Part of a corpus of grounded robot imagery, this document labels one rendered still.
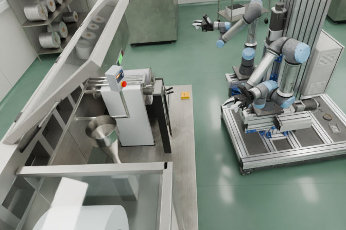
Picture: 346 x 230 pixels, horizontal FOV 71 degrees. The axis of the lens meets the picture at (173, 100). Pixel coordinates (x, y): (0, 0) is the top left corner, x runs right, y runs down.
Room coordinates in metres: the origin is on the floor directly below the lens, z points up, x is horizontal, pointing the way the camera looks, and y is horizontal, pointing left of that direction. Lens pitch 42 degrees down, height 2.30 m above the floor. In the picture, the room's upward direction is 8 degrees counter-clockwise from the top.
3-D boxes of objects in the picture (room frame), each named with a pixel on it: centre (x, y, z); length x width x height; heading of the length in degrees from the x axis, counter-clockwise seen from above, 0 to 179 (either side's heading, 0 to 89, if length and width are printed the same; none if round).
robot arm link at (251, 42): (2.05, -0.82, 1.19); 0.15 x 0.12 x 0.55; 155
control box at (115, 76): (0.91, 0.24, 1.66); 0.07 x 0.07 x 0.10; 62
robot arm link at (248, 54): (1.93, -0.77, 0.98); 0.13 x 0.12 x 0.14; 155
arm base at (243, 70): (1.93, -0.77, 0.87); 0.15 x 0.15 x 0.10
